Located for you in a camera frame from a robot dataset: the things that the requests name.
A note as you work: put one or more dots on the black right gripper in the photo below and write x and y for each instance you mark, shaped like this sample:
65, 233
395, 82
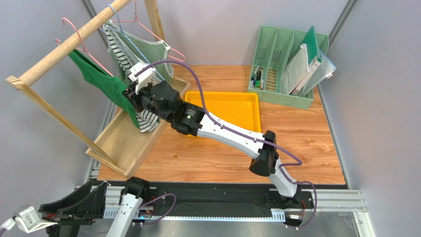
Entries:
134, 97

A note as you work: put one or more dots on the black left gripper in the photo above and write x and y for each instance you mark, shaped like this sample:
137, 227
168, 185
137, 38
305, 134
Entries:
84, 204

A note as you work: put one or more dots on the pink wire hanger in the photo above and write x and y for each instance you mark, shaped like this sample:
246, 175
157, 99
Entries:
83, 48
158, 38

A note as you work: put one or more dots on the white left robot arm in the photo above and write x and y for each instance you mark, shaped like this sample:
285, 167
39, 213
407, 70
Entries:
134, 193

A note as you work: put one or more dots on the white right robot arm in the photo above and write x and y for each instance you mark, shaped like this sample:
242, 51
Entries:
189, 119

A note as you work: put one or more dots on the black white striped tank top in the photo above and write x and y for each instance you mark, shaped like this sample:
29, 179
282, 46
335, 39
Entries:
124, 59

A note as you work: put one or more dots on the green white striped tank top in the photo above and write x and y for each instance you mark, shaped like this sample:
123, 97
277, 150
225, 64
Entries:
154, 51

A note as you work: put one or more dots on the yellow plastic tray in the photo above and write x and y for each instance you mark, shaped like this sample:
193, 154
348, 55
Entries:
238, 108

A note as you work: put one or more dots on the white pen in organizer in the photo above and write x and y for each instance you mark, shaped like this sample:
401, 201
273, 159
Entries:
254, 74

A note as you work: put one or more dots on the green plastic file organizer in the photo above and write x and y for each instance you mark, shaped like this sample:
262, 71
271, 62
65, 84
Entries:
275, 46

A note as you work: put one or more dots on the white mesh document pouch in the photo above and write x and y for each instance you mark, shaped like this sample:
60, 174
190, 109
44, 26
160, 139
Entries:
297, 68

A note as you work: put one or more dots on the green cover book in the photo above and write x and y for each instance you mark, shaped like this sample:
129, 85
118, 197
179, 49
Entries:
313, 57

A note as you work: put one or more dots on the clear mesh zip pouch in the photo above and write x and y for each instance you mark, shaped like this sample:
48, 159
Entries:
324, 71

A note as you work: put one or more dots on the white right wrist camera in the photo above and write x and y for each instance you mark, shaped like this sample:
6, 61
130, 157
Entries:
142, 77

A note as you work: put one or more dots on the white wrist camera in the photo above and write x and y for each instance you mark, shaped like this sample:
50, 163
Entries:
27, 220
142, 77

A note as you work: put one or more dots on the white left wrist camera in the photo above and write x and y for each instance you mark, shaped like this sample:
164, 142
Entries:
27, 220

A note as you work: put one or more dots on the blue wire hanger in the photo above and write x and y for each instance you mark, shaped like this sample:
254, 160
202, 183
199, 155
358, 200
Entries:
127, 37

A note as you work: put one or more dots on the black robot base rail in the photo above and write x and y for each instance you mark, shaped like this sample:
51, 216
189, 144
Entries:
224, 201

